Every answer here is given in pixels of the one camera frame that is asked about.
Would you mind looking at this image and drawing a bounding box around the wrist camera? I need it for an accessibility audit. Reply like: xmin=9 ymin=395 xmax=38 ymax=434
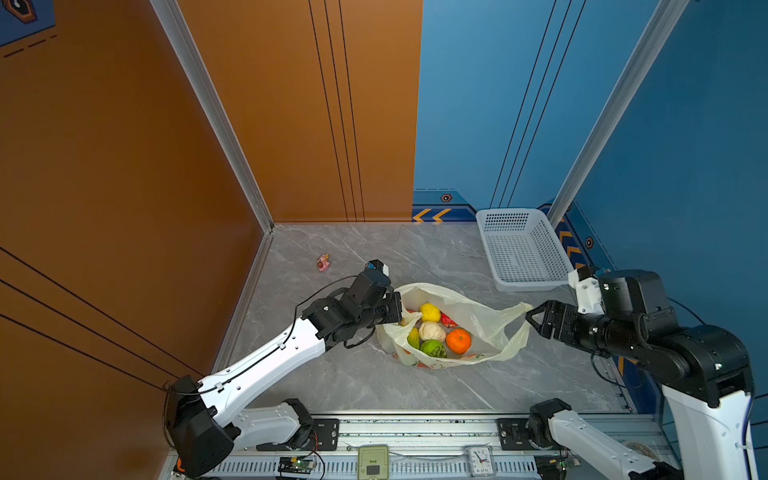
xmin=568 ymin=265 xmax=604 ymax=315
xmin=366 ymin=259 xmax=390 ymax=276

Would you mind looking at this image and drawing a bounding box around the white plastic basket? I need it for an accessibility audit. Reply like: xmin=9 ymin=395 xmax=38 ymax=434
xmin=476 ymin=208 xmax=573 ymax=292

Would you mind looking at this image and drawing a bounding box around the yellow bumpy fruit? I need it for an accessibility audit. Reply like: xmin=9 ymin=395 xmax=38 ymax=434
xmin=419 ymin=303 xmax=442 ymax=322

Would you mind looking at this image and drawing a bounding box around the red fruit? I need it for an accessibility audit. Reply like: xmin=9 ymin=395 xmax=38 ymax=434
xmin=440 ymin=312 xmax=458 ymax=329

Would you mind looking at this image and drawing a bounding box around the green square device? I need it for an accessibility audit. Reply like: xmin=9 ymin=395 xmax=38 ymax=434
xmin=357 ymin=445 xmax=390 ymax=480

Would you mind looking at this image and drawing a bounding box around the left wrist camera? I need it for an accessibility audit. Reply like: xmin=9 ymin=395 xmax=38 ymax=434
xmin=366 ymin=259 xmax=390 ymax=276

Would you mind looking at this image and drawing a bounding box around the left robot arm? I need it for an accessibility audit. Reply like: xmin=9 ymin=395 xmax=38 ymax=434
xmin=163 ymin=287 xmax=403 ymax=479

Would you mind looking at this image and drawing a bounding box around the green circuit board left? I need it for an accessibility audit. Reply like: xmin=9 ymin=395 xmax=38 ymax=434
xmin=276 ymin=456 xmax=317 ymax=479

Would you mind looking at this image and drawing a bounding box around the cream bumpy fruit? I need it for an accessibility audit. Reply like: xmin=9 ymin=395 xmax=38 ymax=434
xmin=418 ymin=321 xmax=447 ymax=342

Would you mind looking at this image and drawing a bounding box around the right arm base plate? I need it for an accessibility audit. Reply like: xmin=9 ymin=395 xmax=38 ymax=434
xmin=496 ymin=417 xmax=537 ymax=451

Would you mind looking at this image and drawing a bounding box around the small pink toy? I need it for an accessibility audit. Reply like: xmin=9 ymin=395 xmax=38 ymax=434
xmin=317 ymin=254 xmax=330 ymax=272

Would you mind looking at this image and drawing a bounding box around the yellow green pear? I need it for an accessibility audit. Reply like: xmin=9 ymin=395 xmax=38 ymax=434
xmin=407 ymin=328 xmax=421 ymax=350

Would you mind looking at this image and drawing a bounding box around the yellow translucent plastic bag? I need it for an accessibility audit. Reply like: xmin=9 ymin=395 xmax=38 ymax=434
xmin=376 ymin=283 xmax=532 ymax=369

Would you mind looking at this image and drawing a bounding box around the small white clock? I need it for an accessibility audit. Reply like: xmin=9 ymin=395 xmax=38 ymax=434
xmin=466 ymin=446 xmax=496 ymax=478

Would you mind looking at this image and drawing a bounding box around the aluminium front rail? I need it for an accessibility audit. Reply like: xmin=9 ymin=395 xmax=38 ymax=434
xmin=157 ymin=411 xmax=685 ymax=480

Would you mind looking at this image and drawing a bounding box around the circuit board right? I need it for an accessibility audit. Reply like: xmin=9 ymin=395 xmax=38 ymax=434
xmin=535 ymin=456 xmax=581 ymax=480

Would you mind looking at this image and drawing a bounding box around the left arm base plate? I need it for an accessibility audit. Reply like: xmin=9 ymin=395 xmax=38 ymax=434
xmin=256 ymin=418 xmax=339 ymax=452

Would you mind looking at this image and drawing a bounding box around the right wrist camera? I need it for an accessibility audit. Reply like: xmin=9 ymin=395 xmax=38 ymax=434
xmin=568 ymin=265 xmax=604 ymax=315

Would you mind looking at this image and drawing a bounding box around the orange tangerine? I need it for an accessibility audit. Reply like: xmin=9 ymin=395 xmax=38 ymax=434
xmin=445 ymin=328 xmax=472 ymax=356

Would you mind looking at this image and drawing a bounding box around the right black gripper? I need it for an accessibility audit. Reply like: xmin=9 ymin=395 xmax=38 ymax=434
xmin=519 ymin=295 xmax=637 ymax=357

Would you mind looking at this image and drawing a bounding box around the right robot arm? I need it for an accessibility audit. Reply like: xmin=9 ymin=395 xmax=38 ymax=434
xmin=525 ymin=267 xmax=758 ymax=479

